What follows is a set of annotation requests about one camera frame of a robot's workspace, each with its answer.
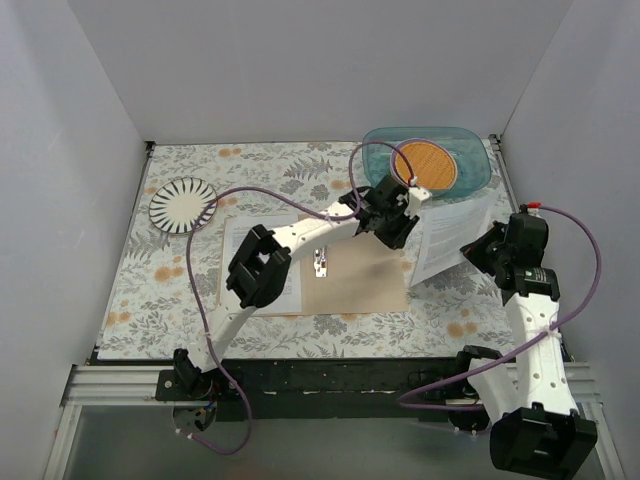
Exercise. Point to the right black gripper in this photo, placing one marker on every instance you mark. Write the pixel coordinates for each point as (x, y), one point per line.
(482, 250)

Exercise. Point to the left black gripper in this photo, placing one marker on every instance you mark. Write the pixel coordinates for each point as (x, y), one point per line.
(396, 230)

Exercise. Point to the printed paper sheet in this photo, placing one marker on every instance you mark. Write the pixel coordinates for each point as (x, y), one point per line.
(235, 230)
(446, 229)

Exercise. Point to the brown cardboard folder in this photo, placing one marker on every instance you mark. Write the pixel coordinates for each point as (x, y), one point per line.
(364, 275)

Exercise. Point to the metal folder clip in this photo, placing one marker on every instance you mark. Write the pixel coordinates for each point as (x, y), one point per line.
(320, 262)

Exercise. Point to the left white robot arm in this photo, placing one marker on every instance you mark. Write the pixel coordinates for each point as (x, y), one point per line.
(258, 270)

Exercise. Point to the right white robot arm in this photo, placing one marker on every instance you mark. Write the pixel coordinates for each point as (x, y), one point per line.
(536, 427)

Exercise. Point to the orange woven round plate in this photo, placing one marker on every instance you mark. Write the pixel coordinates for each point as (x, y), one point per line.
(432, 165)

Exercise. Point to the floral table mat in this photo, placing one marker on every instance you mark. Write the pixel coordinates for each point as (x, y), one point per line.
(153, 311)

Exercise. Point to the teal plastic container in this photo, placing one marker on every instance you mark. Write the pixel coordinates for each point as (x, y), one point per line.
(467, 149)

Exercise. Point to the blue striped white plate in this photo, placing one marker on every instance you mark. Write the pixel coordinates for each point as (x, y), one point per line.
(182, 205)

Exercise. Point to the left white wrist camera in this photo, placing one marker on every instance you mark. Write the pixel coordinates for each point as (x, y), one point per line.
(417, 196)

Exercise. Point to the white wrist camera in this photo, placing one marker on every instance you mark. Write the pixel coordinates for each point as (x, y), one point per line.
(531, 206)
(417, 196)

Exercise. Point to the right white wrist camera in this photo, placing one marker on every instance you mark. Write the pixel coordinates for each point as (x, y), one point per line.
(531, 206)

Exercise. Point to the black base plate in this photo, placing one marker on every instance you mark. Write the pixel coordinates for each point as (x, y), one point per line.
(295, 389)

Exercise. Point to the aluminium frame rail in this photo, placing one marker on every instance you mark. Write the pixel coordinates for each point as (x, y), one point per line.
(120, 385)

